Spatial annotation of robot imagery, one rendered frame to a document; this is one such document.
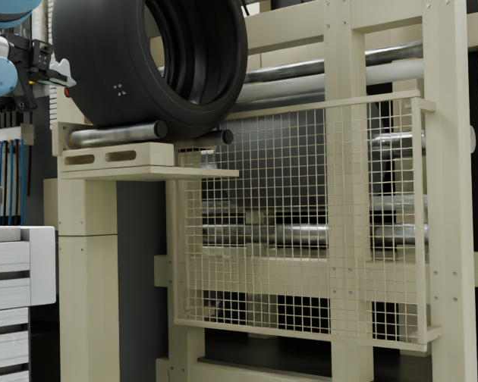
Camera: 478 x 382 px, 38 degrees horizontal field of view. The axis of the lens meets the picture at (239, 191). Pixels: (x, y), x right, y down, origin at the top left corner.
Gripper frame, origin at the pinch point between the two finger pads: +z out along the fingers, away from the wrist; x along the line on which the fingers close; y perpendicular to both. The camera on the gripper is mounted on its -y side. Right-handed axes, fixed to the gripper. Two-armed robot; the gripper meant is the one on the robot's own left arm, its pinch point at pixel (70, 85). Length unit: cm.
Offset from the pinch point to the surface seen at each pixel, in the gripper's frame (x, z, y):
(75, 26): 3.3, 2.5, 16.5
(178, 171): -12.0, 27.9, -17.9
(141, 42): -12.1, 11.2, 12.5
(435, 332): -60, 84, -57
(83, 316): 26, 32, -59
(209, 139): -6.5, 46.3, -5.4
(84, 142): 16.2, 19.1, -9.6
